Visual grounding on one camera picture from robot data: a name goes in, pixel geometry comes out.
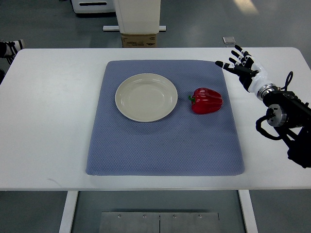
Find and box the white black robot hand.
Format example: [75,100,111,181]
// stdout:
[215,45,264,93]

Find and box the red bell pepper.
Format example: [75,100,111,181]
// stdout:
[188,87,223,115]

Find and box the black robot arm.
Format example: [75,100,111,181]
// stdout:
[256,83,311,168]

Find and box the grey floor outlet plate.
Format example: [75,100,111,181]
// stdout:
[223,36,236,45]

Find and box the cream round plate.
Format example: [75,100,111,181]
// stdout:
[115,73,178,122]

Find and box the blue textured mat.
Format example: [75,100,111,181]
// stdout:
[86,60,244,176]

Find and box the white right table leg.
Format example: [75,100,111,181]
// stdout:
[238,190,258,233]

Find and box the white table leg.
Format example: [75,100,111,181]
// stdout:
[238,190,258,233]
[59,191,78,233]

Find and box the cardboard box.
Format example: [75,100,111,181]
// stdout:
[121,34,157,48]

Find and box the white machine with slot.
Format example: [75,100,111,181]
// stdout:
[70,0,115,14]

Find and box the white left table leg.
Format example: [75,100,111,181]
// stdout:
[59,191,78,233]

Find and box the black looped cable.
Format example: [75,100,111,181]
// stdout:
[276,71,294,91]

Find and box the white pedestal column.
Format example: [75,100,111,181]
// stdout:
[103,0,167,34]

